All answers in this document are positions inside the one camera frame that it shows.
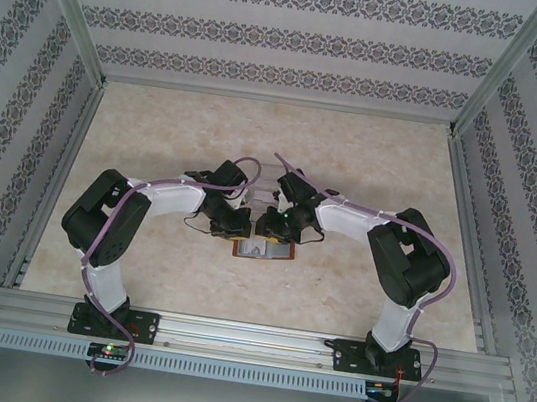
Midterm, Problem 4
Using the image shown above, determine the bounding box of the brown leather card holder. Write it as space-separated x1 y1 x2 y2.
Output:
231 233 300 268

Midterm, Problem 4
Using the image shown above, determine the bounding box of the silver VIP card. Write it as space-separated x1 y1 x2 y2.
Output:
238 237 269 260

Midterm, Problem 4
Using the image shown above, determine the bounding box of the circuit board with green light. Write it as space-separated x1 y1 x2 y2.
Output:
87 340 130 362

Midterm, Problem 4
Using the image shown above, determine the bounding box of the small circuit board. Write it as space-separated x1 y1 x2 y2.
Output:
367 380 399 401

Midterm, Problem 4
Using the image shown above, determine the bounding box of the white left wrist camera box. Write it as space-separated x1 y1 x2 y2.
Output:
230 187 252 213

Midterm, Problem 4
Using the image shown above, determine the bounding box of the thin black right gripper cable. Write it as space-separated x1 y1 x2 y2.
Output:
300 221 328 247

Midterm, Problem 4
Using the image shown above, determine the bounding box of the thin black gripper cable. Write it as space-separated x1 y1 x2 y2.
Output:
300 221 328 247
180 213 217 235

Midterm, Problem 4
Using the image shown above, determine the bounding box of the thin black left gripper cable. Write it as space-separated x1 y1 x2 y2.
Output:
180 213 217 235

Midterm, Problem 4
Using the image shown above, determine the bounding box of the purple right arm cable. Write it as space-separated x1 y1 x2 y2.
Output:
239 150 471 402

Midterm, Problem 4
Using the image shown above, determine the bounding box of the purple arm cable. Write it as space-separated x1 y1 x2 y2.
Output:
64 133 265 393
239 150 471 402

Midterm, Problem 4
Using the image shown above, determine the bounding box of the aluminium mounting rail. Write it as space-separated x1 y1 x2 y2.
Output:
0 284 513 399

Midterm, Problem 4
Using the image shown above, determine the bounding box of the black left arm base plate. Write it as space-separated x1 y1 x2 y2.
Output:
66 300 163 347

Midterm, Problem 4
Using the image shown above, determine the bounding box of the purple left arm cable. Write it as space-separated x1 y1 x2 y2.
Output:
64 133 265 393

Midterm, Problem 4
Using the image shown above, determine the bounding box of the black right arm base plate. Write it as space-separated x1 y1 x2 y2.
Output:
329 336 427 386

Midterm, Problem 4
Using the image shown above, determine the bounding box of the grey slotted cable duct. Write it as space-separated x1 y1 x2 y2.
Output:
0 325 369 401

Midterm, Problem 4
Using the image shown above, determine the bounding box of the aluminium side rail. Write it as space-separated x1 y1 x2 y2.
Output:
2 74 108 298
417 136 528 356

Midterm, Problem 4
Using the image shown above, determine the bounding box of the aluminium frame post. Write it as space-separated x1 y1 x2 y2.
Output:
444 0 537 151
6 0 123 90

